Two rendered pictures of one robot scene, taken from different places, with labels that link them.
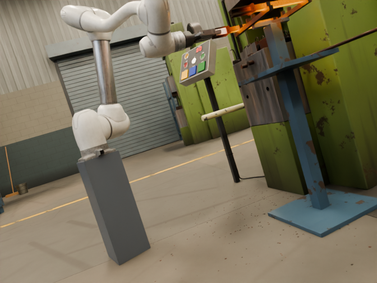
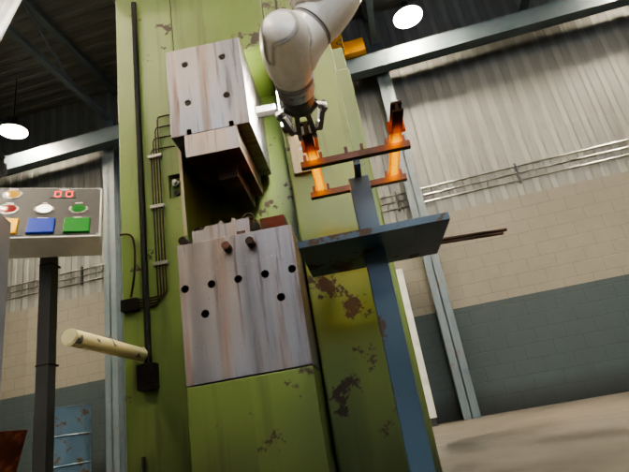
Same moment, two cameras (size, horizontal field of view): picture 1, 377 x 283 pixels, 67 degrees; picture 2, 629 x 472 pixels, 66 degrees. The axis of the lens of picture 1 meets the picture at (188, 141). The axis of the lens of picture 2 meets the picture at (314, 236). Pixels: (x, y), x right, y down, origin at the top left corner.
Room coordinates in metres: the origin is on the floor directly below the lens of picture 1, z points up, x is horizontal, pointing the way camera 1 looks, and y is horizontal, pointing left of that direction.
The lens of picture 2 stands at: (1.08, 0.75, 0.32)
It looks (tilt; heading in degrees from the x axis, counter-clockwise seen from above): 20 degrees up; 291
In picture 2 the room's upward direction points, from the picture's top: 10 degrees counter-clockwise
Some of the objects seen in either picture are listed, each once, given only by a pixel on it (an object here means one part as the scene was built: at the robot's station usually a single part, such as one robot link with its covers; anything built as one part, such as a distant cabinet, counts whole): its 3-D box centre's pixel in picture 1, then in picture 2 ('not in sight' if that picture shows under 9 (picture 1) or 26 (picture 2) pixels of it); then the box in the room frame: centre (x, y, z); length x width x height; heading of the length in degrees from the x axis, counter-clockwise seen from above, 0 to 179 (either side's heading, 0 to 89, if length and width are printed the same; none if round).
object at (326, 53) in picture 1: (283, 68); (373, 247); (1.41, -0.56, 0.75); 0.40 x 0.30 x 0.02; 17
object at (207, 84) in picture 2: not in sight; (231, 114); (1.94, -0.77, 1.56); 0.42 x 0.39 x 0.40; 108
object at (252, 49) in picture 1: (272, 45); (236, 251); (1.98, -0.75, 0.96); 0.42 x 0.20 x 0.09; 108
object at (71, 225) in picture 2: (202, 67); (77, 226); (2.26, -0.27, 1.01); 0.07 x 0.05 x 0.07; 43
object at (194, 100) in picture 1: (208, 78); not in sight; (7.26, -0.97, 1.45); 2.20 x 1.23 x 2.90; 102
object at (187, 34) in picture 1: (191, 38); (299, 102); (1.41, -0.16, 1.02); 0.09 x 0.08 x 0.07; 108
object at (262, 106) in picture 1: (289, 81); (259, 317); (1.94, -0.78, 0.69); 0.56 x 0.38 x 0.45; 108
